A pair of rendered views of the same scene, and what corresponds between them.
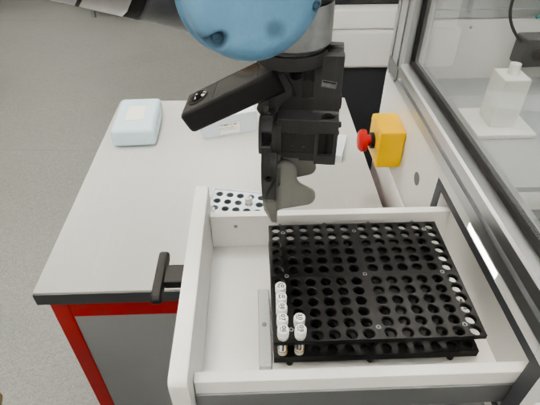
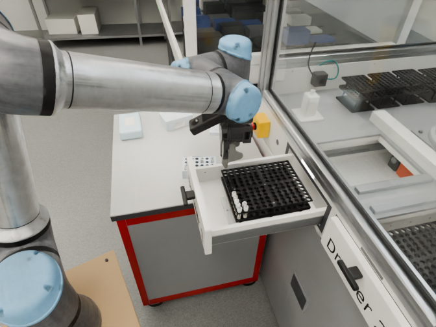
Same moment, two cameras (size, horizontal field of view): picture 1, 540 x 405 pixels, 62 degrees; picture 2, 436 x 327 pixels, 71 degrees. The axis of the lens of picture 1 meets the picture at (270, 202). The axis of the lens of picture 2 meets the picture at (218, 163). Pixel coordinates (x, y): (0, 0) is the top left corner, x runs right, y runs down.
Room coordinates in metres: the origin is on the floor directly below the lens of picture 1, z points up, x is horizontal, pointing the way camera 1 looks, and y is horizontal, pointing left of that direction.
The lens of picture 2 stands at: (-0.24, 0.16, 1.54)
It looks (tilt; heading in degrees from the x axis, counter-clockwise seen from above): 41 degrees down; 348
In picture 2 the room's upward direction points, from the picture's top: 1 degrees clockwise
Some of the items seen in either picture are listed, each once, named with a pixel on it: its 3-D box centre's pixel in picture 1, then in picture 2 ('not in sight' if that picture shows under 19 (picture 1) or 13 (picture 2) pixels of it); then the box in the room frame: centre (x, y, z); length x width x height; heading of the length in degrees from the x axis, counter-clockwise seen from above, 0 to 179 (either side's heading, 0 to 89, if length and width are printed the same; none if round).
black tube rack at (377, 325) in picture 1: (361, 291); (263, 191); (0.36, -0.11, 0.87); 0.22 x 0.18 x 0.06; 92
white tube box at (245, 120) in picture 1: (225, 116); (176, 118); (0.93, 0.10, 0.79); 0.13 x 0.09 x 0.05; 108
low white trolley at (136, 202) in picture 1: (237, 288); (189, 207); (0.76, 0.08, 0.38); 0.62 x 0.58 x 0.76; 2
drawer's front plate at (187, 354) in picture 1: (197, 293); (198, 201); (0.35, 0.09, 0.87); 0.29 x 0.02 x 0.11; 2
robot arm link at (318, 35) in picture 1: (292, 21); not in sight; (0.43, -0.02, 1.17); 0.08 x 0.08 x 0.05
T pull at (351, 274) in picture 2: not in sight; (352, 273); (0.04, -0.22, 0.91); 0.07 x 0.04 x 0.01; 2
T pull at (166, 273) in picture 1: (170, 276); (188, 195); (0.35, 0.11, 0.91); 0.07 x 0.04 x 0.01; 2
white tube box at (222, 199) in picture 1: (243, 213); (199, 167); (0.60, 0.05, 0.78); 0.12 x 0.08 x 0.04; 81
